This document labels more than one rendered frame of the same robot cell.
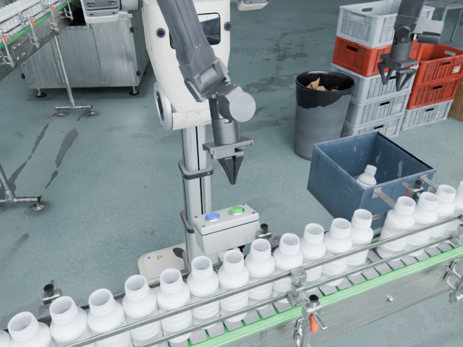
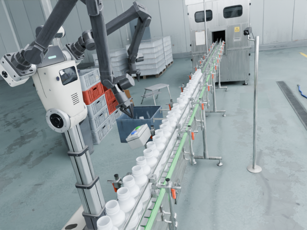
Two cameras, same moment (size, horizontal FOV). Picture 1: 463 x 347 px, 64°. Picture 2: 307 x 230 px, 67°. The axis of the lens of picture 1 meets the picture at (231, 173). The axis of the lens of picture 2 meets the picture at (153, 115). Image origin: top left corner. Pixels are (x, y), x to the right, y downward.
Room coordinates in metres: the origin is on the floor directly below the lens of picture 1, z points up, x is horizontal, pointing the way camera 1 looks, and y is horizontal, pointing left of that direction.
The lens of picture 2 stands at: (-0.20, 0.78, 1.62)
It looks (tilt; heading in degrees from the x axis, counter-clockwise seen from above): 21 degrees down; 313
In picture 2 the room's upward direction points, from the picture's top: 9 degrees counter-clockwise
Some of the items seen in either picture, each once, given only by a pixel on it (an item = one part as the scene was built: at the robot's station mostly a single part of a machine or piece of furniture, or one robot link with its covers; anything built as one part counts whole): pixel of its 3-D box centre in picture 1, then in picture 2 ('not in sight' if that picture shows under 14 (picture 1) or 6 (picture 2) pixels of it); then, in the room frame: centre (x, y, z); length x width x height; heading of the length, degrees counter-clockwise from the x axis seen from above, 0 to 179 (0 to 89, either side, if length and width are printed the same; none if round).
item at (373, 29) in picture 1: (383, 22); (81, 79); (3.05, -1.19, 1.00); 0.61 x 0.41 x 0.22; 119
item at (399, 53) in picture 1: (399, 51); (132, 67); (1.16, -0.52, 1.33); 0.10 x 0.07 x 0.07; 22
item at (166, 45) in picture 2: not in sight; (157, 52); (6.15, -6.89, 0.59); 1.25 x 1.03 x 1.17; 113
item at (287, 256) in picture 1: (286, 268); (171, 130); (0.52, -0.11, 1.08); 0.06 x 0.06 x 0.17
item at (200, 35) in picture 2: not in sight; (200, 38); (2.65, -4.30, 1.22); 0.23 x 0.03 x 0.32; 22
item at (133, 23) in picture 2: not in sight; (141, 40); (8.01, -8.04, 1.05); 1.00 x 0.10 x 2.10; 22
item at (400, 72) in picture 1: (398, 76); (135, 76); (1.14, -0.53, 1.26); 0.07 x 0.07 x 0.09; 22
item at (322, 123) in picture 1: (319, 118); (76, 133); (2.75, -0.72, 0.32); 0.45 x 0.45 x 0.64
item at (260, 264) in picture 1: (259, 274); (167, 135); (0.50, -0.06, 1.08); 0.06 x 0.06 x 0.17
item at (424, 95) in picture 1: (418, 85); (105, 104); (3.41, -1.81, 0.33); 0.61 x 0.41 x 0.22; 115
